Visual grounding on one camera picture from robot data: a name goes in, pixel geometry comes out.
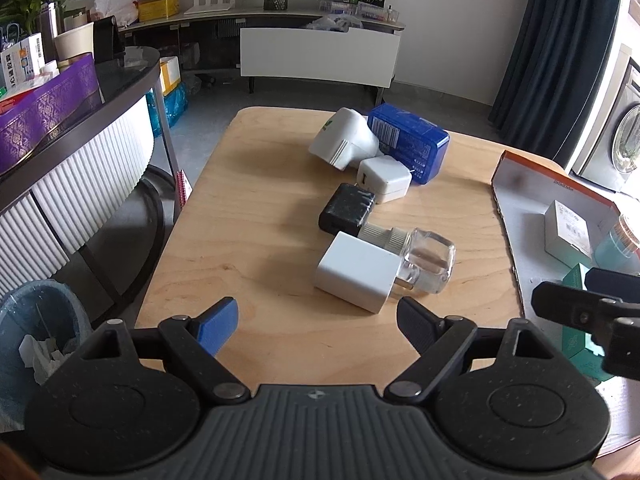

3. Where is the black charger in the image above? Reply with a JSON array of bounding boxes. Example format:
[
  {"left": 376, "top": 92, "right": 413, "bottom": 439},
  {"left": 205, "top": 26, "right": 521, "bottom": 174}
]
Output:
[{"left": 318, "top": 183, "right": 377, "bottom": 237}]

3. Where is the blue trash bin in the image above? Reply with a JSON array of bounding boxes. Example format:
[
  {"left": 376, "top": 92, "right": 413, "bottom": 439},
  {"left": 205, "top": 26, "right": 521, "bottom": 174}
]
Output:
[{"left": 0, "top": 280, "right": 94, "bottom": 433}]

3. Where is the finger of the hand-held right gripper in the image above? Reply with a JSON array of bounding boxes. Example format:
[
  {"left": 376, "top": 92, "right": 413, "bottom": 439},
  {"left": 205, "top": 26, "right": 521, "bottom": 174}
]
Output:
[
  {"left": 584, "top": 266, "right": 640, "bottom": 295},
  {"left": 531, "top": 281, "right": 640, "bottom": 377}
]

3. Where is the crumpled white tissue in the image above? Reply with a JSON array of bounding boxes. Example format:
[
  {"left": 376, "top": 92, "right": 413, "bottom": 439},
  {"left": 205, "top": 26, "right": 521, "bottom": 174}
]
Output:
[{"left": 19, "top": 332, "right": 71, "bottom": 386}]

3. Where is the white plastic bag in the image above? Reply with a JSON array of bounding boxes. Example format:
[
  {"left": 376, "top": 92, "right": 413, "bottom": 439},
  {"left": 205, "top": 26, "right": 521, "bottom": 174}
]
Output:
[{"left": 92, "top": 0, "right": 141, "bottom": 27}]

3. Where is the crumpled grey bag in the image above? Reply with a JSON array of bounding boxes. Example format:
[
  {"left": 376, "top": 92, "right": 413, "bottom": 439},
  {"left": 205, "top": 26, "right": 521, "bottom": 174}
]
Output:
[{"left": 306, "top": 14, "right": 365, "bottom": 33}]

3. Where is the purple tin box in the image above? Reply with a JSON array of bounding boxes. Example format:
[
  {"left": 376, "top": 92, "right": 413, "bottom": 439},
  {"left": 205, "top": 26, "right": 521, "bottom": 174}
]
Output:
[{"left": 0, "top": 52, "right": 104, "bottom": 175}]

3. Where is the blue plastic bag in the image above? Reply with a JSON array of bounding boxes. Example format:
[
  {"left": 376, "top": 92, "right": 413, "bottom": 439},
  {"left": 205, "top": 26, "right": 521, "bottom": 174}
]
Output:
[{"left": 147, "top": 82, "right": 190, "bottom": 136}]

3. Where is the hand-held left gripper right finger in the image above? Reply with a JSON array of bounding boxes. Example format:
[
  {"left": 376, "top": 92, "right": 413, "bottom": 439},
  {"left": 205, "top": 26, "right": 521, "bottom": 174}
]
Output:
[{"left": 384, "top": 296, "right": 557, "bottom": 405}]

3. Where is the large white charger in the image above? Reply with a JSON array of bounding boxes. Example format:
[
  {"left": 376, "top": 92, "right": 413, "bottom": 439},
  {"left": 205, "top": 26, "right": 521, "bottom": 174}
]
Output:
[{"left": 314, "top": 231, "right": 398, "bottom": 314}]

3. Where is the white plug-in heater green label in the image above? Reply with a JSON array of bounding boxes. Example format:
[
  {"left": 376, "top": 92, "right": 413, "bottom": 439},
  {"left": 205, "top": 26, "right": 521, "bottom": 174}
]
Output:
[{"left": 308, "top": 107, "right": 382, "bottom": 171}]

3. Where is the blue plastic box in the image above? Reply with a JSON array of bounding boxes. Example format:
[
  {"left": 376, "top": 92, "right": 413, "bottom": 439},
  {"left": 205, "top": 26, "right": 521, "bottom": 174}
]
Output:
[{"left": 367, "top": 103, "right": 450, "bottom": 186}]

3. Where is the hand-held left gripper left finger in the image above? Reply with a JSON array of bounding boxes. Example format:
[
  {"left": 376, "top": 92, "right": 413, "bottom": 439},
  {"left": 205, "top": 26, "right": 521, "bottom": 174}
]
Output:
[{"left": 80, "top": 297, "right": 252, "bottom": 406}]

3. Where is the teal bandage box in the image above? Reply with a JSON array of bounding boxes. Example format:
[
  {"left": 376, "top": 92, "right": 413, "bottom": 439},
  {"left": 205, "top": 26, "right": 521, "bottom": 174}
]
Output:
[{"left": 561, "top": 263, "right": 608, "bottom": 386}]

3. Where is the small white charger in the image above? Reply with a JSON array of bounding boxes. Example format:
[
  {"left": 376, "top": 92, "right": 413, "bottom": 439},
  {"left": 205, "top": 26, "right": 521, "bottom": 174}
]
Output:
[{"left": 357, "top": 156, "right": 412, "bottom": 204}]

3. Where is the white blue printed box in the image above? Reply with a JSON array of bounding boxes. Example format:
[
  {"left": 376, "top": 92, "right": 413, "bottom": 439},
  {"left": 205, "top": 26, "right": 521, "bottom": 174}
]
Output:
[{"left": 0, "top": 32, "right": 45, "bottom": 93}]

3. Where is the orange white cardboard box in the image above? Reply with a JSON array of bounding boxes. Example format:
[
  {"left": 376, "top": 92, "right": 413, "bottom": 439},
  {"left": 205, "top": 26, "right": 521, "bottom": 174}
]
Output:
[{"left": 490, "top": 150, "right": 640, "bottom": 458}]

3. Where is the dark blue curtain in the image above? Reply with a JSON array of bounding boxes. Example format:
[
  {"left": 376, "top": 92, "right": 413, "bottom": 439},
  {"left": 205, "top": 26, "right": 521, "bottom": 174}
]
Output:
[{"left": 487, "top": 0, "right": 626, "bottom": 171}]

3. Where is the black stand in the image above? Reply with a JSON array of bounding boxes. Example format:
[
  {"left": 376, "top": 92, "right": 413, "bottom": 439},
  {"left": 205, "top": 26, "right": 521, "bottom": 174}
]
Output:
[{"left": 93, "top": 15, "right": 127, "bottom": 63}]

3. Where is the white paper cup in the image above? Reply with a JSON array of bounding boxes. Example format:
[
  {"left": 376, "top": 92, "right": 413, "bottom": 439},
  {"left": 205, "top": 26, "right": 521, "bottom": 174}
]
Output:
[{"left": 52, "top": 22, "right": 96, "bottom": 63}]

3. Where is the clear liquid bottle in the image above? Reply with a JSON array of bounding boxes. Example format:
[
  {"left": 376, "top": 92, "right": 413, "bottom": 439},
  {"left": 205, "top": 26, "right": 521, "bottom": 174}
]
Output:
[{"left": 357, "top": 224, "right": 457, "bottom": 295}]

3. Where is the steel bottle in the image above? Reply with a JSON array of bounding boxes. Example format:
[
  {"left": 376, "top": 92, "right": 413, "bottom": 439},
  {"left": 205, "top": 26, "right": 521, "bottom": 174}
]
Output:
[{"left": 40, "top": 2, "right": 65, "bottom": 61}]

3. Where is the light blue toothpick jar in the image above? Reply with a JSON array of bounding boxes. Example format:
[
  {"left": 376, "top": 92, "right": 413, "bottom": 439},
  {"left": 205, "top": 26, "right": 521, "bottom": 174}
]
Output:
[{"left": 592, "top": 214, "right": 640, "bottom": 276}]

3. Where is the white laundry appliance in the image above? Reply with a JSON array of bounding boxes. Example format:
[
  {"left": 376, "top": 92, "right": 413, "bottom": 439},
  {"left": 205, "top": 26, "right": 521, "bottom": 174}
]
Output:
[{"left": 570, "top": 42, "right": 640, "bottom": 196}]

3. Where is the clear plastic organizer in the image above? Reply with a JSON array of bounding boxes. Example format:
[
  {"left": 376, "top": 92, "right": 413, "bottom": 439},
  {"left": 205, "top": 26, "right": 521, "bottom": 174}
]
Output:
[{"left": 318, "top": 0, "right": 403, "bottom": 22}]

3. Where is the small white printed box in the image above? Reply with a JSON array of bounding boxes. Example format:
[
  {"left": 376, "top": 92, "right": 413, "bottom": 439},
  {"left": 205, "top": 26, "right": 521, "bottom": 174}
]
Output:
[{"left": 544, "top": 200, "right": 608, "bottom": 269}]

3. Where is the white television cabinet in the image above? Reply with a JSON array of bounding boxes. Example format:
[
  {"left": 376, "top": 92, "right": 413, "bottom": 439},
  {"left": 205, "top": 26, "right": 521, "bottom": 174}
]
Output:
[{"left": 120, "top": 7, "right": 407, "bottom": 107}]

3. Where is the red spiral notebook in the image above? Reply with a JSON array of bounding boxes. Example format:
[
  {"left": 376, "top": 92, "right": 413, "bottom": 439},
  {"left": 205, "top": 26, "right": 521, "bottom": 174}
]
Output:
[{"left": 175, "top": 170, "right": 194, "bottom": 209}]

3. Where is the green leafy plant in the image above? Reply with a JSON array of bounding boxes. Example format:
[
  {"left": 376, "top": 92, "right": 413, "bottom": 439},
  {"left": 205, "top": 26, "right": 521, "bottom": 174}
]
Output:
[{"left": 0, "top": 0, "right": 94, "bottom": 36}]

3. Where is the yellow box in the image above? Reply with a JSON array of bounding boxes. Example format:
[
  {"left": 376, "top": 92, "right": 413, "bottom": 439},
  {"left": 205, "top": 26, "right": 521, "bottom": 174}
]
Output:
[{"left": 137, "top": 0, "right": 180, "bottom": 22}]

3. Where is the curved ribbed white counter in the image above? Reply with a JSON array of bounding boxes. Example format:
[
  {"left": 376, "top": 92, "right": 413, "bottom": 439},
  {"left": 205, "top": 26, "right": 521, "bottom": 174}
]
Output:
[{"left": 0, "top": 46, "right": 182, "bottom": 311}]

